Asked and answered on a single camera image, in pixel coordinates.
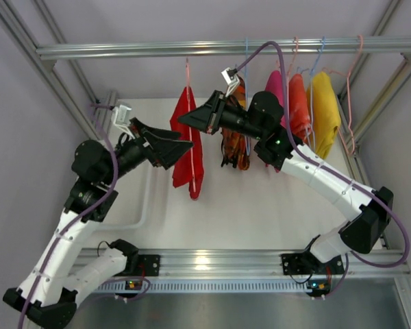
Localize pink hanger with red trousers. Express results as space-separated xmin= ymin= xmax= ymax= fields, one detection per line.
xmin=186 ymin=57 xmax=197 ymax=193

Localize red trousers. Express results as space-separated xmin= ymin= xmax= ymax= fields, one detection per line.
xmin=169 ymin=87 xmax=204 ymax=200

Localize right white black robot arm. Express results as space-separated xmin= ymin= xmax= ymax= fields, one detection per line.
xmin=178 ymin=90 xmax=394 ymax=271

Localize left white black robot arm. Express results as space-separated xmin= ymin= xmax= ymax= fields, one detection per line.
xmin=3 ymin=118 xmax=193 ymax=328

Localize blue hanger with patterned trousers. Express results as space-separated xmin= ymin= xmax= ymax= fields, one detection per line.
xmin=242 ymin=38 xmax=251 ymax=156

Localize orange black patterned trousers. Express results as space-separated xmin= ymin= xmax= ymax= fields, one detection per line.
xmin=221 ymin=76 xmax=250 ymax=171

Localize magenta trousers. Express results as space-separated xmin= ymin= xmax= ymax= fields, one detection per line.
xmin=264 ymin=70 xmax=288 ymax=173

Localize orange white tie-dye trousers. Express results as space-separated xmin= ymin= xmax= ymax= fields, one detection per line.
xmin=288 ymin=73 xmax=312 ymax=143

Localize blue hanger with yellow trousers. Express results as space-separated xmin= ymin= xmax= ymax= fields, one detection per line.
xmin=297 ymin=36 xmax=326 ymax=151

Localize yellow trousers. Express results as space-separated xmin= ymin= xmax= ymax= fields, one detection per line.
xmin=306 ymin=71 xmax=341 ymax=159

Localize empty pink hanger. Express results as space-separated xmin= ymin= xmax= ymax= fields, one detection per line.
xmin=322 ymin=35 xmax=364 ymax=156

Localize white plastic perforated basket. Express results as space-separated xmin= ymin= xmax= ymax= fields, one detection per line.
xmin=97 ymin=160 xmax=153 ymax=232

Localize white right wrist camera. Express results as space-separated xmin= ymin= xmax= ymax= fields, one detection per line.
xmin=221 ymin=67 xmax=240 ymax=97

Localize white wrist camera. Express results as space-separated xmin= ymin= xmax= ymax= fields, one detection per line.
xmin=112 ymin=103 xmax=132 ymax=132
xmin=221 ymin=67 xmax=240 ymax=97

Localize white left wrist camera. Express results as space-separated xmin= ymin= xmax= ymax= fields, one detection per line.
xmin=112 ymin=103 xmax=132 ymax=132

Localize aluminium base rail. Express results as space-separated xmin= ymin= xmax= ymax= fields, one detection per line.
xmin=68 ymin=248 xmax=411 ymax=278

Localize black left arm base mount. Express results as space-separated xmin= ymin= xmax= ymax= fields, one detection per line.
xmin=121 ymin=254 xmax=160 ymax=277

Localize grey slotted cable duct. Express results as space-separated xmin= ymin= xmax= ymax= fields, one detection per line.
xmin=95 ymin=278 xmax=326 ymax=294

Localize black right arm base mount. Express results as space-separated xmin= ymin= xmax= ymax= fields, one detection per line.
xmin=280 ymin=252 xmax=318 ymax=276

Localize aluminium frame post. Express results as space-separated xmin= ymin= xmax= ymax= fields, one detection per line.
xmin=0 ymin=1 xmax=99 ymax=139

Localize aluminium hanging rail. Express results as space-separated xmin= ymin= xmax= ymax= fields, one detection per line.
xmin=36 ymin=36 xmax=411 ymax=60

